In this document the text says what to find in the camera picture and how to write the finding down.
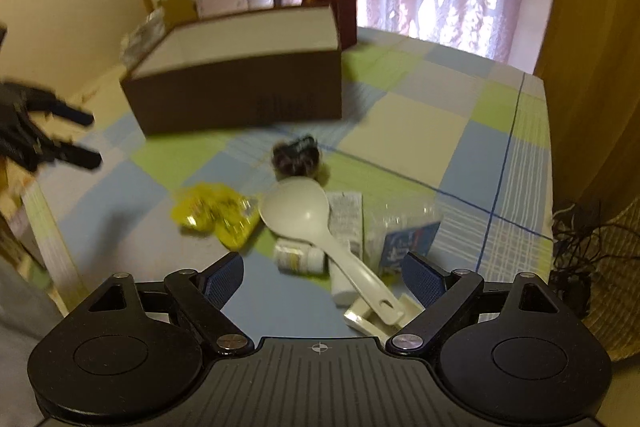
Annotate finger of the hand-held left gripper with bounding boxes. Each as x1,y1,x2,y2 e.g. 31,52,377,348
30,93,96,126
37,133,103,171

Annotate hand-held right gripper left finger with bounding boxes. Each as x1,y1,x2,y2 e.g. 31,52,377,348
87,251,256,355

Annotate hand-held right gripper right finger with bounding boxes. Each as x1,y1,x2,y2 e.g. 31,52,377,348
385,251,556,355

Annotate clear bag with blue card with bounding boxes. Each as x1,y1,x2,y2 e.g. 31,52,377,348
362,202,443,278

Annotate yellow snack packet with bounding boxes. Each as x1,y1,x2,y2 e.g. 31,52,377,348
170,182,261,250

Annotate white pill bottle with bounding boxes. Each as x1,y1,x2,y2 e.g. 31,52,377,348
272,238,328,275

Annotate white plastic spoon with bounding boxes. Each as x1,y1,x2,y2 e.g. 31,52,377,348
259,177,403,325

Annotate brown cardboard box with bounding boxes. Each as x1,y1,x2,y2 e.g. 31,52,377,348
120,4,343,138

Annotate white tube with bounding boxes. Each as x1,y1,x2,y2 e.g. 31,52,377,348
325,191,366,305

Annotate silver foil packet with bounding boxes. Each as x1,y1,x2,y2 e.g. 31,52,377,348
120,7,166,68

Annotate dark hair scrunchie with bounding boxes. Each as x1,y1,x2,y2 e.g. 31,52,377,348
270,134,323,180

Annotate checked tablecloth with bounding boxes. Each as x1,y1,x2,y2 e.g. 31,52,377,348
22,27,556,343

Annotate chair with quilted cover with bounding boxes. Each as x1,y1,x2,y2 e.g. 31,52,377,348
550,202,640,360

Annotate wooden door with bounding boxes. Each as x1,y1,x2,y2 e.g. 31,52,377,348
532,0,640,218

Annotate black cable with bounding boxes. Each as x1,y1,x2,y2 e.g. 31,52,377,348
550,202,607,319

